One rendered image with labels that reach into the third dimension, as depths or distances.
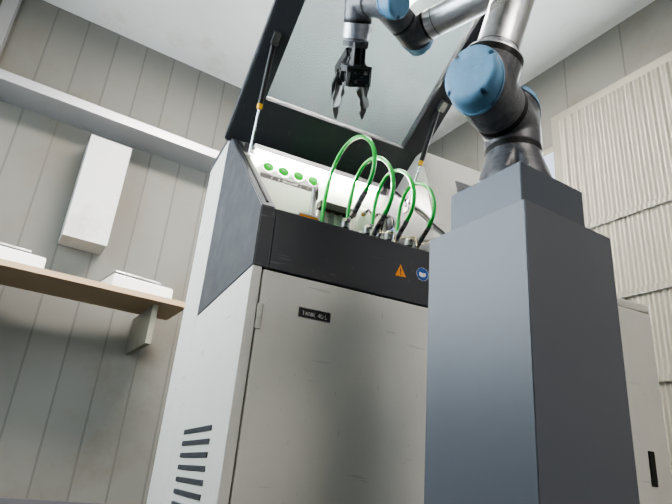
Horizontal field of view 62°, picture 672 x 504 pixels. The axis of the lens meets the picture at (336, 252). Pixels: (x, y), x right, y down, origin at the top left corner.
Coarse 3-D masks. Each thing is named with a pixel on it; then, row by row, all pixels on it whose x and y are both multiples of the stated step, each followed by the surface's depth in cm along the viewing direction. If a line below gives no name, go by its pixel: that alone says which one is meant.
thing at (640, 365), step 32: (416, 160) 221; (448, 160) 222; (416, 192) 214; (448, 192) 211; (448, 224) 201; (640, 320) 188; (640, 352) 183; (640, 384) 178; (640, 416) 173; (640, 448) 169; (640, 480) 165
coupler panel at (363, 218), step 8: (360, 208) 218; (368, 208) 220; (376, 208) 222; (384, 208) 223; (360, 216) 217; (368, 216) 219; (376, 216) 217; (360, 224) 216; (368, 224) 217; (384, 224) 221; (360, 232) 214
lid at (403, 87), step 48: (288, 0) 177; (336, 0) 181; (432, 0) 185; (288, 48) 189; (336, 48) 191; (384, 48) 194; (432, 48) 196; (240, 96) 196; (288, 96) 200; (384, 96) 205; (432, 96) 207; (288, 144) 210; (336, 144) 213; (384, 144) 216
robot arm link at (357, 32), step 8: (344, 24) 149; (352, 24) 147; (360, 24) 147; (368, 24) 148; (344, 32) 149; (352, 32) 147; (360, 32) 147; (368, 32) 149; (352, 40) 149; (360, 40) 149
